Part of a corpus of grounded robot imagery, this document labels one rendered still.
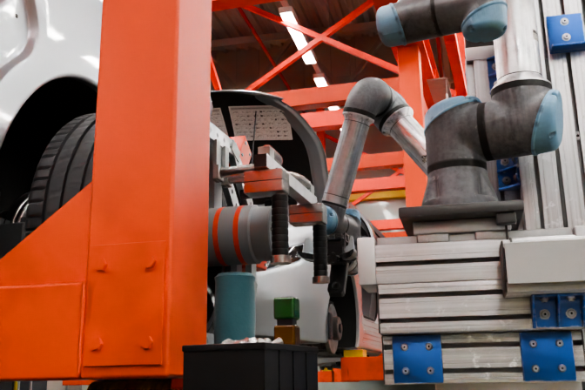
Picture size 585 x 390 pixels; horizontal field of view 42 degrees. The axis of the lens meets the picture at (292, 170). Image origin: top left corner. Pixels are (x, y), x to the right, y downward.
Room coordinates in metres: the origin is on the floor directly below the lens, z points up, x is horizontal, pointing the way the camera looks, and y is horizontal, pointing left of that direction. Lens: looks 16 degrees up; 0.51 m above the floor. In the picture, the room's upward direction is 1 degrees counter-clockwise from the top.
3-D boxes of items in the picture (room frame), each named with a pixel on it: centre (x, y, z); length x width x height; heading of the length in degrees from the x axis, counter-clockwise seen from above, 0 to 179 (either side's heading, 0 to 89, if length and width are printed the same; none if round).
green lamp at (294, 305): (1.40, 0.01, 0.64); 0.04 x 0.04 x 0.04; 74
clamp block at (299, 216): (1.90, -0.04, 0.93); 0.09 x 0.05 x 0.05; 74
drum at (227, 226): (1.78, 0.14, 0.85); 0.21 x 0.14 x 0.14; 74
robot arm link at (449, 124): (1.44, -0.33, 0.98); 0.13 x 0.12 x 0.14; 63
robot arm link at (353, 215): (2.21, -0.16, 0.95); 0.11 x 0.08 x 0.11; 151
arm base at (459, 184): (1.44, -0.33, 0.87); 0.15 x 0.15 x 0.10
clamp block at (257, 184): (1.57, 0.06, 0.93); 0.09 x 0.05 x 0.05; 74
